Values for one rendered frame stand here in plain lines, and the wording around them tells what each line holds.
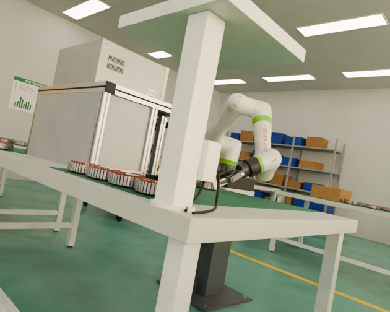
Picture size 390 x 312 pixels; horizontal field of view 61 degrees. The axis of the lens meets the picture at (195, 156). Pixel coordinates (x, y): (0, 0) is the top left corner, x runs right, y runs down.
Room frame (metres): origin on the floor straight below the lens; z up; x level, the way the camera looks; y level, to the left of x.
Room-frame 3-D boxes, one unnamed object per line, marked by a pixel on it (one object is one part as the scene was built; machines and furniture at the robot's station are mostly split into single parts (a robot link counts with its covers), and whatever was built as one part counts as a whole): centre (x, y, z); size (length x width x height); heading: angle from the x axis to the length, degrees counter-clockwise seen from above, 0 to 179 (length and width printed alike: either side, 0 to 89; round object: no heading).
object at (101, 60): (1.69, 0.50, 1.22); 0.44 x 0.39 x 0.20; 47
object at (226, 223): (1.73, 0.44, 0.72); 2.20 x 1.01 x 0.05; 47
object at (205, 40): (0.87, 0.01, 0.98); 0.37 x 0.35 x 0.46; 47
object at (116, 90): (1.68, 0.49, 1.09); 0.68 x 0.44 x 0.05; 47
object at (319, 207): (7.41, -3.01, 0.40); 0.42 x 0.42 x 0.25; 46
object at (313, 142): (7.66, -2.77, 1.90); 0.40 x 0.36 x 0.24; 138
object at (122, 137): (1.40, 0.31, 0.91); 0.28 x 0.03 x 0.32; 137
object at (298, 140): (7.99, -2.41, 1.89); 0.42 x 0.42 x 0.21; 45
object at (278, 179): (8.19, -2.21, 0.92); 0.40 x 0.36 x 0.27; 135
